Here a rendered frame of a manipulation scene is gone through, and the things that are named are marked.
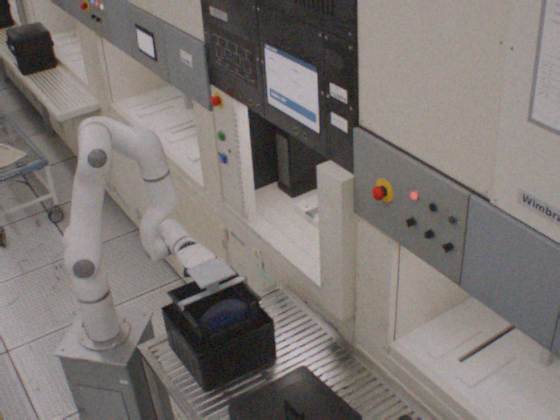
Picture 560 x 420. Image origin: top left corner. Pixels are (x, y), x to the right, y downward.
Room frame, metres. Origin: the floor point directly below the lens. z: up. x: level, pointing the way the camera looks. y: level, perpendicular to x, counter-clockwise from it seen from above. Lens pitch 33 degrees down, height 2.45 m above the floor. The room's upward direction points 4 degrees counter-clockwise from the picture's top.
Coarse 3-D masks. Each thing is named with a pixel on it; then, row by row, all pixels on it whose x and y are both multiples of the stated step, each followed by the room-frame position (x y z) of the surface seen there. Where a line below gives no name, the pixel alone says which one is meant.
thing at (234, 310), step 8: (240, 304) 1.70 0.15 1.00; (216, 312) 1.65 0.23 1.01; (224, 312) 1.67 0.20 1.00; (232, 312) 1.68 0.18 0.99; (240, 312) 1.69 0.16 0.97; (248, 312) 1.71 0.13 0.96; (208, 320) 1.64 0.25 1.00; (216, 320) 1.65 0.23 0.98; (224, 320) 1.67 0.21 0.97; (232, 320) 1.68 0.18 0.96; (240, 320) 1.69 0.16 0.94; (208, 328) 1.64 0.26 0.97; (216, 328) 1.65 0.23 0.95; (224, 328) 1.66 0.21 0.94
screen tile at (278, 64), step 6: (270, 54) 2.11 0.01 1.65; (270, 60) 2.11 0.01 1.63; (276, 60) 2.08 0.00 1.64; (282, 60) 2.06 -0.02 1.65; (270, 66) 2.11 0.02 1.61; (276, 66) 2.08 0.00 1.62; (282, 66) 2.06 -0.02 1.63; (270, 72) 2.12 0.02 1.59; (288, 72) 2.03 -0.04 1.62; (270, 78) 2.12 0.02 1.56; (276, 78) 2.09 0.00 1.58; (288, 78) 2.03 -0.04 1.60; (270, 84) 2.12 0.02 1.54; (276, 84) 2.09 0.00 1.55; (282, 84) 2.06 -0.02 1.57; (288, 84) 2.03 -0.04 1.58; (282, 90) 2.06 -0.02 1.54; (288, 90) 2.03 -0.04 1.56
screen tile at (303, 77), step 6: (294, 66) 2.00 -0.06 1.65; (294, 72) 2.00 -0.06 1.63; (300, 72) 1.97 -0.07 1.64; (306, 72) 1.95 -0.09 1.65; (294, 78) 2.00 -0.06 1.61; (300, 78) 1.97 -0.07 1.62; (306, 78) 1.95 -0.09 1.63; (306, 84) 1.95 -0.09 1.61; (312, 84) 1.92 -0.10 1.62; (294, 90) 2.00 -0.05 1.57; (300, 90) 1.98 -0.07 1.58; (312, 90) 1.92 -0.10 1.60; (294, 96) 2.01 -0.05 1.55; (300, 96) 1.98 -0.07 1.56; (306, 96) 1.95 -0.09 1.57; (312, 96) 1.92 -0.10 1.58; (306, 102) 1.95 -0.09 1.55; (312, 102) 1.92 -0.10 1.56
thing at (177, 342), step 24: (168, 312) 1.80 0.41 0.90; (264, 312) 1.74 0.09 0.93; (168, 336) 1.77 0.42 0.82; (240, 336) 1.63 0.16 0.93; (264, 336) 1.67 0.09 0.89; (192, 360) 1.60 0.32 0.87; (216, 360) 1.58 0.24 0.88; (240, 360) 1.62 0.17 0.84; (264, 360) 1.66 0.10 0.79; (216, 384) 1.57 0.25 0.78
